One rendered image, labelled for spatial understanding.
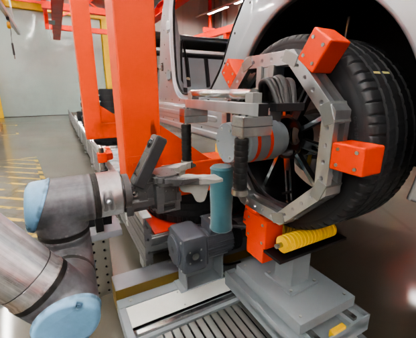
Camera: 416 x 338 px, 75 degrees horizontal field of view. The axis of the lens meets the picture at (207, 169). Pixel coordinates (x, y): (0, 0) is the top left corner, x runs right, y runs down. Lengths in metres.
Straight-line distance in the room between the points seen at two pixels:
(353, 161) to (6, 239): 0.67
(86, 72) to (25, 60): 10.63
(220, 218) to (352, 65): 0.65
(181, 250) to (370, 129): 0.84
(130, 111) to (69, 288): 0.83
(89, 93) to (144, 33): 1.95
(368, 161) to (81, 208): 0.62
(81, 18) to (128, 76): 2.02
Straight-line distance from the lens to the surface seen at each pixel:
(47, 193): 0.54
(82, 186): 0.54
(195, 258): 1.25
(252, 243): 1.09
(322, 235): 1.08
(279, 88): 0.73
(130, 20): 1.21
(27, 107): 13.63
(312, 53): 0.81
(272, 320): 1.22
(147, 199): 0.60
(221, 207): 1.03
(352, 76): 0.83
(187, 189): 0.59
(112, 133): 3.15
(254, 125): 0.67
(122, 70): 1.18
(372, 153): 0.73
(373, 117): 0.80
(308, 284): 1.30
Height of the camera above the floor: 1.01
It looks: 16 degrees down
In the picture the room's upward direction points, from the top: straight up
